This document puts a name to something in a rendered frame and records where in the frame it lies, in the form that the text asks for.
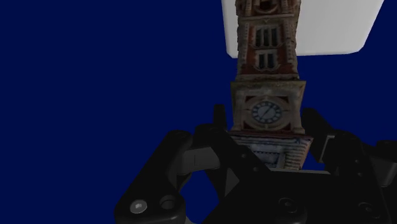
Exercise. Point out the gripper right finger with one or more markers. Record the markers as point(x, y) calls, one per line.
point(344, 149)

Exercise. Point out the white rounded block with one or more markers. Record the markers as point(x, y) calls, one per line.
point(332, 28)

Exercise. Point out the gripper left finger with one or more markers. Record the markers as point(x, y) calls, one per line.
point(173, 161)

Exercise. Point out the brown clock tower model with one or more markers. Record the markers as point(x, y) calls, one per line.
point(267, 93)

